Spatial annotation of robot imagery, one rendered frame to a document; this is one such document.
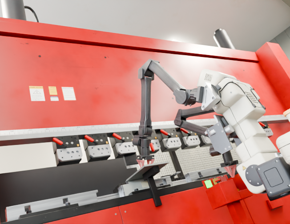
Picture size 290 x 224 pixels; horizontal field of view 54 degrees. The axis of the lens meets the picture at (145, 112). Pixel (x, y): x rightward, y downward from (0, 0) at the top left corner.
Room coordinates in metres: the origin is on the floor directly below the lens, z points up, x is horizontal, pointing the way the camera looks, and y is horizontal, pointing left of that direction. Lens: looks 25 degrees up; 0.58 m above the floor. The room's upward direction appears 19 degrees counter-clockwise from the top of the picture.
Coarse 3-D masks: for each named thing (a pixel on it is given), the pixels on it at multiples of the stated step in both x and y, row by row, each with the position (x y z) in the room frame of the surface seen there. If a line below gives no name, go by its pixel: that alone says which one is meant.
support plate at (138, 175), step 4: (148, 164) 1.64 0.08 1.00; (152, 164) 1.65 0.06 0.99; (156, 164) 1.67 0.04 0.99; (160, 164) 1.70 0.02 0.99; (164, 164) 1.73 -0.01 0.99; (140, 168) 1.66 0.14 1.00; (144, 168) 1.66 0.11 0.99; (148, 168) 1.69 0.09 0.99; (160, 168) 1.80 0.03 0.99; (136, 172) 1.71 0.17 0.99; (140, 172) 1.72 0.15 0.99; (144, 172) 1.76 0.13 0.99; (132, 176) 1.76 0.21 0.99; (136, 176) 1.79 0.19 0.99; (140, 176) 1.83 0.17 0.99; (128, 180) 1.82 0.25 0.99
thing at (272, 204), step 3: (279, 198) 2.41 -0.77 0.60; (267, 201) 2.34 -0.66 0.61; (270, 201) 2.34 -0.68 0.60; (273, 201) 2.35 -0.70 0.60; (276, 201) 2.37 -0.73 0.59; (279, 201) 2.40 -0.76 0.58; (270, 204) 2.33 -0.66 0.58; (273, 204) 2.34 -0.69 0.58; (276, 204) 2.36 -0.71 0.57; (279, 204) 2.38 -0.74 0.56; (282, 204) 2.41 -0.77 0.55; (270, 207) 2.33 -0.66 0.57; (273, 207) 2.34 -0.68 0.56; (276, 207) 2.36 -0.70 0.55
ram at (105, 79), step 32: (0, 64) 1.41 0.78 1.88; (32, 64) 1.53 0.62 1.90; (64, 64) 1.67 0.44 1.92; (96, 64) 1.82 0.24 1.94; (128, 64) 1.99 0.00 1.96; (160, 64) 2.20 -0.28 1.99; (192, 64) 2.44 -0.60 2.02; (224, 64) 2.74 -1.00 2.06; (256, 64) 3.09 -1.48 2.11; (0, 96) 1.40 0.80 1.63; (96, 96) 1.77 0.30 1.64; (128, 96) 1.93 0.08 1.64; (160, 96) 2.12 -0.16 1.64; (0, 128) 1.39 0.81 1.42; (32, 128) 1.50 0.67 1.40; (128, 128) 1.88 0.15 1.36; (160, 128) 2.05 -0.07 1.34
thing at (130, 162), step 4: (124, 156) 1.86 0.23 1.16; (128, 156) 1.88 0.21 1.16; (132, 156) 1.90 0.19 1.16; (136, 156) 1.91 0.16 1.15; (124, 160) 1.87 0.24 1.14; (128, 160) 1.87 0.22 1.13; (132, 160) 1.89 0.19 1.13; (136, 160) 1.91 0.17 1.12; (128, 164) 1.87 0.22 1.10; (132, 164) 1.89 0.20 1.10; (136, 164) 1.91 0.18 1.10
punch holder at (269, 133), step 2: (258, 122) 2.77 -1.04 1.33; (262, 122) 2.81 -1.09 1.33; (264, 122) 2.82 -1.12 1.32; (266, 122) 2.84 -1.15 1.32; (264, 124) 2.81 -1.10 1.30; (266, 124) 2.83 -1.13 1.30; (268, 126) 2.84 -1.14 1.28; (266, 128) 2.81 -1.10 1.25; (268, 128) 2.82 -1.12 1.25; (264, 130) 2.78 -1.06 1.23; (266, 130) 2.80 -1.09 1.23; (268, 130) 2.81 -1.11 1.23; (270, 130) 2.83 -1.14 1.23; (266, 132) 2.79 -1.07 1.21; (268, 132) 2.80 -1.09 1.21; (270, 132) 2.82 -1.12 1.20; (272, 132) 2.84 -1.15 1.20; (266, 134) 2.78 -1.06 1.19; (268, 134) 2.79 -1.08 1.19; (270, 134) 2.81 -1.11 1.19; (272, 134) 2.83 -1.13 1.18; (268, 136) 2.83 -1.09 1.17; (270, 136) 2.86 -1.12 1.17
